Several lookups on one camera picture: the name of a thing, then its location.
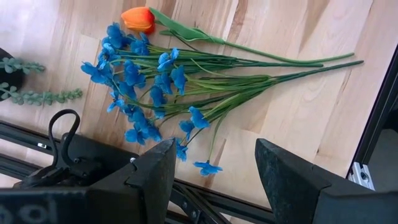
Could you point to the orange artificial tulip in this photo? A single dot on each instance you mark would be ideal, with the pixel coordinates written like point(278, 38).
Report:
point(138, 18)

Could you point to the potted artificial succulent plant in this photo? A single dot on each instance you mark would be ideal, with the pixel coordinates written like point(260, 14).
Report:
point(37, 98)

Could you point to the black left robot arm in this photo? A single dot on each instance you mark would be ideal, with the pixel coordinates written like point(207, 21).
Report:
point(93, 155)

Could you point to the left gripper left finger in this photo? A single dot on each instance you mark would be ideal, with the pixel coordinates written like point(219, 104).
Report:
point(140, 193)

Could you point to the silver metal bracket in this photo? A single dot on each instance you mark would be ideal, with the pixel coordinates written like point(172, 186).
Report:
point(360, 175)

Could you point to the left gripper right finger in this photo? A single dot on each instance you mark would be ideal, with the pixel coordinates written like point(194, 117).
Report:
point(295, 193)

